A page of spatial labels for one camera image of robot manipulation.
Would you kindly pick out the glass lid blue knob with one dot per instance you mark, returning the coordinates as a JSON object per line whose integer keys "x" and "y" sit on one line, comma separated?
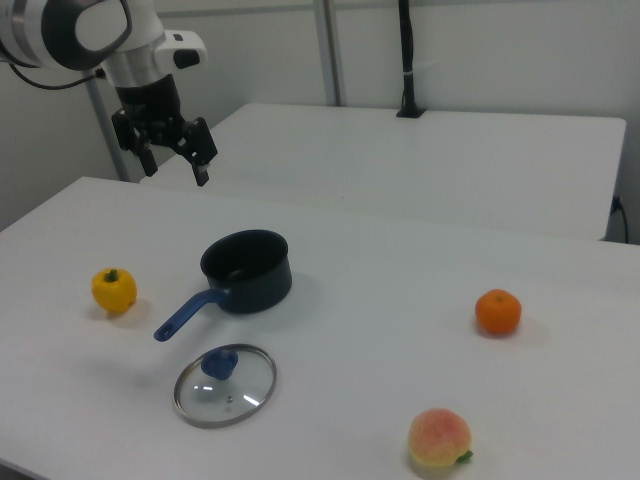
{"x": 225, "y": 387}

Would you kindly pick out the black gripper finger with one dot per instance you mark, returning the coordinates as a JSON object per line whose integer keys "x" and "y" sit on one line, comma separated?
{"x": 145, "y": 155}
{"x": 200, "y": 145}

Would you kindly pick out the yellow bell pepper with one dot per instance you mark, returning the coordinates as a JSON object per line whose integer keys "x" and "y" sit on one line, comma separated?
{"x": 114, "y": 291}

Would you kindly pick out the black camera pole white band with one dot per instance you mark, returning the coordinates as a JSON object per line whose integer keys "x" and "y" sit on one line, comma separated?
{"x": 410, "y": 60}

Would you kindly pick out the orange mandarin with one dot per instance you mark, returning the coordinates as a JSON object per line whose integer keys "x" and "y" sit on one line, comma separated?
{"x": 498, "y": 312}

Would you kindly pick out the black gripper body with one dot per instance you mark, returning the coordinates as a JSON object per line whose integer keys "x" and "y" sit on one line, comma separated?
{"x": 150, "y": 107}

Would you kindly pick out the slanted grey metal post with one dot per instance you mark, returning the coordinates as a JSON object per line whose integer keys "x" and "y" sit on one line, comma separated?
{"x": 107, "y": 130}

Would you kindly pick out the grey metal partition post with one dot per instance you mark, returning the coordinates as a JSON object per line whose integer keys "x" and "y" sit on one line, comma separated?
{"x": 334, "y": 50}

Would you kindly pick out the pink yellow peach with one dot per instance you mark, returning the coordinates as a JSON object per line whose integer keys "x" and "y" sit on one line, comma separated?
{"x": 439, "y": 438}

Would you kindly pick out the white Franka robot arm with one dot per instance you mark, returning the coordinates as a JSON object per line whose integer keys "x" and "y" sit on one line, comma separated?
{"x": 55, "y": 30}

